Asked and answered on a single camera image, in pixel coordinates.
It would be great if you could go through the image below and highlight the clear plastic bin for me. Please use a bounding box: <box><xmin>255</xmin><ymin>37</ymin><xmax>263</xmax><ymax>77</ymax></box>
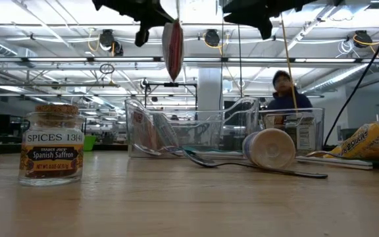
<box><xmin>258</xmin><ymin>107</ymin><xmax>326</xmax><ymax>156</ymax></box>
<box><xmin>124</xmin><ymin>97</ymin><xmax>260</xmax><ymax>159</ymax></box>

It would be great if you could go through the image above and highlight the yellow Maruchan ramen pack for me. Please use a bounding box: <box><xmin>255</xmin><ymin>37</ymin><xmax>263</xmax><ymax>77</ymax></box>
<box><xmin>324</xmin><ymin>118</ymin><xmax>379</xmax><ymax>165</ymax></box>

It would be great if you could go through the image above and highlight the pink black-cap spice bottle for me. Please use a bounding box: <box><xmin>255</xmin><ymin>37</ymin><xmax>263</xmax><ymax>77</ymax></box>
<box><xmin>241</xmin><ymin>127</ymin><xmax>297</xmax><ymax>171</ymax></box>

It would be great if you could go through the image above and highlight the green-edged ramen pack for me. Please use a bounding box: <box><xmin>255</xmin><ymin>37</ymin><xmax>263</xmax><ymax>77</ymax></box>
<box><xmin>161</xmin><ymin>18</ymin><xmax>186</xmax><ymax>82</ymax></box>

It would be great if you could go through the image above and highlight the small black ceiling reel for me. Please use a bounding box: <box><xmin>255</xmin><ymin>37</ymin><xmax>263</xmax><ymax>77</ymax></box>
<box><xmin>139</xmin><ymin>77</ymin><xmax>151</xmax><ymax>92</ymax></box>

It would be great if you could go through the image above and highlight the long ceiling light rail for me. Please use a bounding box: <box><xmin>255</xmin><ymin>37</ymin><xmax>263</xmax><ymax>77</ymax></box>
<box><xmin>0</xmin><ymin>56</ymin><xmax>379</xmax><ymax>64</ymax></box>

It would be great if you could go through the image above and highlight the long silver ventilation duct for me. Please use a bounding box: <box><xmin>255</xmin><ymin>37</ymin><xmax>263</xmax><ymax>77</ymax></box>
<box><xmin>299</xmin><ymin>62</ymin><xmax>379</xmax><ymax>97</ymax></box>

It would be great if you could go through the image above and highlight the silver spoon teal handle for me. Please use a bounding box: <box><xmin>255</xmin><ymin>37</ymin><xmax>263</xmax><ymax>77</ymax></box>
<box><xmin>132</xmin><ymin>143</ymin><xmax>243</xmax><ymax>158</ymax></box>

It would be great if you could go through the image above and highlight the cork-stoppered saffron glass jar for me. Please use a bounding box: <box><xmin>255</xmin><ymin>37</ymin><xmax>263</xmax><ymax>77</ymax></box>
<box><xmin>18</xmin><ymin>104</ymin><xmax>86</xmax><ymax>187</ymax></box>

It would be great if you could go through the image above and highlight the dark grey metal spoon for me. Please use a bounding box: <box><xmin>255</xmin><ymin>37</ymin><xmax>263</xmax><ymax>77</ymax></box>
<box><xmin>181</xmin><ymin>147</ymin><xmax>329</xmax><ymax>180</ymax></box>

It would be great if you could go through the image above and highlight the yellow power cable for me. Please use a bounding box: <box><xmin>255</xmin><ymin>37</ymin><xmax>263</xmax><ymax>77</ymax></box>
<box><xmin>280</xmin><ymin>13</ymin><xmax>301</xmax><ymax>115</ymax></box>

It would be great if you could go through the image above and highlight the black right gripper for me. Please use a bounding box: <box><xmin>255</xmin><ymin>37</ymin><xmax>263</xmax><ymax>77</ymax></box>
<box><xmin>222</xmin><ymin>0</ymin><xmax>317</xmax><ymax>41</ymax></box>

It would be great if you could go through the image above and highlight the person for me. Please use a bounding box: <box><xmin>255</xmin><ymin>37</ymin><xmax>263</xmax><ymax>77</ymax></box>
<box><xmin>266</xmin><ymin>69</ymin><xmax>314</xmax><ymax>111</ymax></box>

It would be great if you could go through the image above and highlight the green bowl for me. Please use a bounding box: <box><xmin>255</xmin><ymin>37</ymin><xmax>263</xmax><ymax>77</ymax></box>
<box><xmin>83</xmin><ymin>134</ymin><xmax>97</xmax><ymax>152</ymax></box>

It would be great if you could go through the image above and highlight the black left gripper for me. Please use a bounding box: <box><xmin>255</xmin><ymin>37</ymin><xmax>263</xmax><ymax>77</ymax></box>
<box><xmin>92</xmin><ymin>0</ymin><xmax>175</xmax><ymax>48</ymax></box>

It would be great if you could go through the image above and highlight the white building column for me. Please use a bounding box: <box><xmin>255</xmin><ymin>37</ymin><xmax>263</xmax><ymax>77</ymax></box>
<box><xmin>197</xmin><ymin>67</ymin><xmax>224</xmax><ymax>112</ymax></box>

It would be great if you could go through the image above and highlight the black metal frame stand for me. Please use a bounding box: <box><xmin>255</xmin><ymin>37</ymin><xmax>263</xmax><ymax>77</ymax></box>
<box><xmin>144</xmin><ymin>82</ymin><xmax>199</xmax><ymax>111</ymax></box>

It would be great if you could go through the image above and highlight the plain silver spoon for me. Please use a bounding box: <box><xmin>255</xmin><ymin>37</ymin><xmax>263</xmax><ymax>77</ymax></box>
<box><xmin>295</xmin><ymin>150</ymin><xmax>374</xmax><ymax>171</ymax></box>

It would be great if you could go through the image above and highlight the thin black hanging cable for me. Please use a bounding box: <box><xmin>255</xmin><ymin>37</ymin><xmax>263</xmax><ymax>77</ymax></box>
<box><xmin>236</xmin><ymin>22</ymin><xmax>243</xmax><ymax>99</ymax></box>

